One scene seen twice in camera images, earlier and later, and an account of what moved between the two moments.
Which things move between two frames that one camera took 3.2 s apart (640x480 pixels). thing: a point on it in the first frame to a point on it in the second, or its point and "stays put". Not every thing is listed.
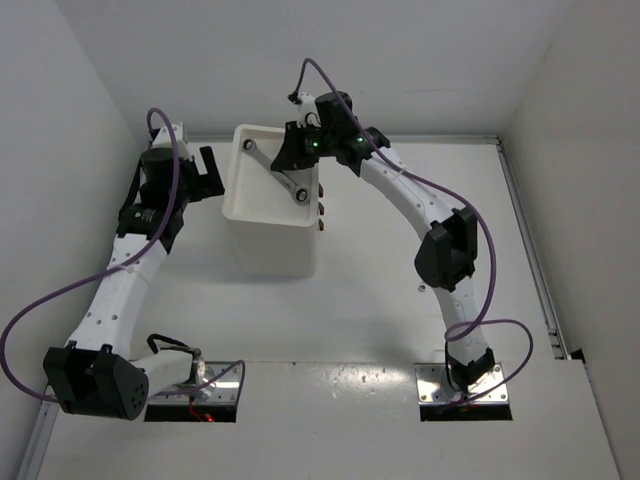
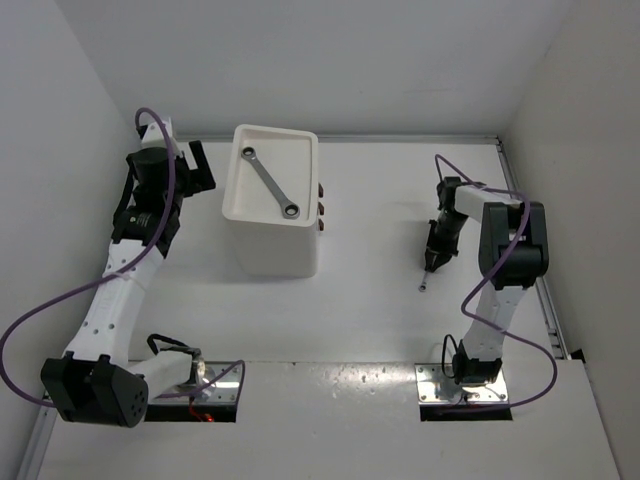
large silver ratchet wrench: x=300 y=193 to x=290 y=210
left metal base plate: x=223 y=390 stays put
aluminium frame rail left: x=37 y=447 stays put
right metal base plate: x=434 y=386 stays put
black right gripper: x=291 y=156 to x=433 y=247
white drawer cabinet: x=275 y=233 stays put
